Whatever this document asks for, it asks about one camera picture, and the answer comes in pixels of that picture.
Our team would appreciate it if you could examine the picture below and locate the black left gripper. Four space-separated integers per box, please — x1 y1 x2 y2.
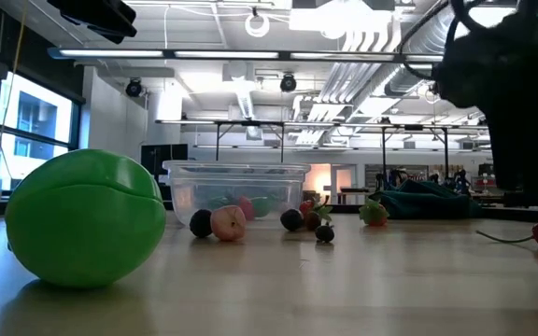
47 0 138 45

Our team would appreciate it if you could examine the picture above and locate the red toy strawberry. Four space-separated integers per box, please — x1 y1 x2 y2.
358 198 390 228
298 195 334 224

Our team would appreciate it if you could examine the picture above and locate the clear plastic tupperware container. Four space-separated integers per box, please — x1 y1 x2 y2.
161 160 312 228

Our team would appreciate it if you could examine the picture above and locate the smooth green toy fruit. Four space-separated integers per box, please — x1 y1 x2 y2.
4 147 167 288

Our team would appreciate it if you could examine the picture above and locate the dark toy blueberry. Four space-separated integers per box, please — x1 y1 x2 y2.
189 208 214 239
279 207 305 232

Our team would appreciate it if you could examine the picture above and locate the tiny dark toy berry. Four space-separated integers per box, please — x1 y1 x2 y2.
314 222 336 245

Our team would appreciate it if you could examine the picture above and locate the pink toy peach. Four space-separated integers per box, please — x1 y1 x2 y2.
209 204 248 243

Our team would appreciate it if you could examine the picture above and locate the long ceiling light bar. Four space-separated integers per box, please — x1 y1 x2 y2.
47 46 444 64

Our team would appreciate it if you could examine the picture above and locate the large dark-framed window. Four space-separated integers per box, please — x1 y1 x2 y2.
0 72 84 192

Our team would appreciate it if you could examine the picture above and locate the dark green cloth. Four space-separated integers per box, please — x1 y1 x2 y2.
368 179 485 220

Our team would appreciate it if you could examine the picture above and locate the black monitor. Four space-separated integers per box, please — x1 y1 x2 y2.
140 143 190 177

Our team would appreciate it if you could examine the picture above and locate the white hanging ring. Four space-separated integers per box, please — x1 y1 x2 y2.
244 11 271 38

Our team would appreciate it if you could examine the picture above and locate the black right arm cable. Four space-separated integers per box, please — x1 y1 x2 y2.
398 0 485 81

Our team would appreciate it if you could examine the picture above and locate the black aluminium table frame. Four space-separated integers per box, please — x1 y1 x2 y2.
291 201 538 224

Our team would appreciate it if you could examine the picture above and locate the silver ceiling duct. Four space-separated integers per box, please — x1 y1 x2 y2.
318 8 452 106

